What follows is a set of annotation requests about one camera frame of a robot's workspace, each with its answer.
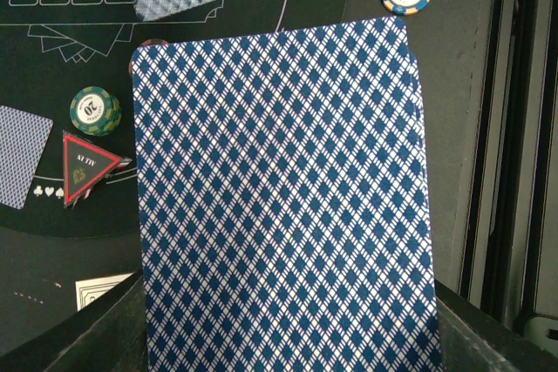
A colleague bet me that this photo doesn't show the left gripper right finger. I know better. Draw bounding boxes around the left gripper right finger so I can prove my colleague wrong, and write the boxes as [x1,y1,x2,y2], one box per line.
[435,281,557,371]

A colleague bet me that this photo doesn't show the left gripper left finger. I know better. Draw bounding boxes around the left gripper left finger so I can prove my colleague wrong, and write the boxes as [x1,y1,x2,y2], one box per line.
[1,271,148,371]

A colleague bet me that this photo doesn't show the green chips seat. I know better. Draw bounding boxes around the green chips seat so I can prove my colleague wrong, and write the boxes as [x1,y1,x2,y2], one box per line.
[70,86,122,137]

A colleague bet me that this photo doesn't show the brown chips seat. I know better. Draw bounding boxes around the brown chips seat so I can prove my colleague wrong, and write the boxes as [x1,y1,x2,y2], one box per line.
[128,38,171,79]

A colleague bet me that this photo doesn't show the white card box tray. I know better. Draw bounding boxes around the white card box tray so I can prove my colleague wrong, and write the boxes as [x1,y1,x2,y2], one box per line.
[75,273,132,311]

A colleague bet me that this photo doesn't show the red triangle marker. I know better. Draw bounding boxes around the red triangle marker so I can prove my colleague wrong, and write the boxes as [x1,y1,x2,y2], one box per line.
[62,131,132,208]

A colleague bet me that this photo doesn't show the round black poker mat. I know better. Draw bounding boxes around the round black poker mat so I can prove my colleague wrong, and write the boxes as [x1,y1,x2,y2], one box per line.
[1,0,345,238]

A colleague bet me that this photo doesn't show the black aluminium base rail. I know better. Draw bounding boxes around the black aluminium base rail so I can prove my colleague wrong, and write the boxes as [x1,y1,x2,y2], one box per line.
[458,0,557,334]

